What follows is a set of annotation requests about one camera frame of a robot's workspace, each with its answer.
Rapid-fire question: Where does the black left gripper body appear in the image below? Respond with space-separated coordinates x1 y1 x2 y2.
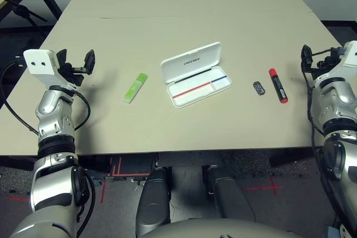
57 61 87 88

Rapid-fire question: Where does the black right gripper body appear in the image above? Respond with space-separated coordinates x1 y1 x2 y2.
312 53 344 80

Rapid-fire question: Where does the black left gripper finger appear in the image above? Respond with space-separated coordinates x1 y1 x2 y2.
83 49 97 76
56 49 68 66

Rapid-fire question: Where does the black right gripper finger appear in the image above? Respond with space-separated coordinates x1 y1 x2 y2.
301 44 313 73

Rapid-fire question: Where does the red black marker pen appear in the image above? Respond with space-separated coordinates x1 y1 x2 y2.
268 68 290 104

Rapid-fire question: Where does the green white eraser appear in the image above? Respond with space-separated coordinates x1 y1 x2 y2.
122 72 149 104

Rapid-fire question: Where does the white plastic pencil case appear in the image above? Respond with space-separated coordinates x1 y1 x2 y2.
160 41 233 108

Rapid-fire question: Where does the black tripod stand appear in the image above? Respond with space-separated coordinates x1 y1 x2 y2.
0 0 49 37

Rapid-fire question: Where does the black table foot bar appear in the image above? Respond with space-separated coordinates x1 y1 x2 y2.
267 147 317 169

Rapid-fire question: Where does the grey robot left leg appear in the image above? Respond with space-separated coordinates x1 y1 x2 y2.
135 167 171 237

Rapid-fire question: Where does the grey robot leg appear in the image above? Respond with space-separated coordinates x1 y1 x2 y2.
135 167 171 237
202 164 256 222

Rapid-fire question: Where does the grey robot right leg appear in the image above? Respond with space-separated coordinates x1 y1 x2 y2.
202 164 256 222

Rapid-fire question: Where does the silver robot torso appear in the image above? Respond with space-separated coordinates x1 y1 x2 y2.
141 217 303 238

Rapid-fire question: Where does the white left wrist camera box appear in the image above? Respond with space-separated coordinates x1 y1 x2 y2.
23 49 78 91

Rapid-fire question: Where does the thin black left gripper cable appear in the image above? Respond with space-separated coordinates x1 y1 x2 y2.
73 90 91 132

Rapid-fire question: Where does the thick black left camera cable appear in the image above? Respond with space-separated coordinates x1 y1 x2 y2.
0 55 40 136

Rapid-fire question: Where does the black table underframe bracket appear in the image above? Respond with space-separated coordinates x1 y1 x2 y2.
155 151 224 168

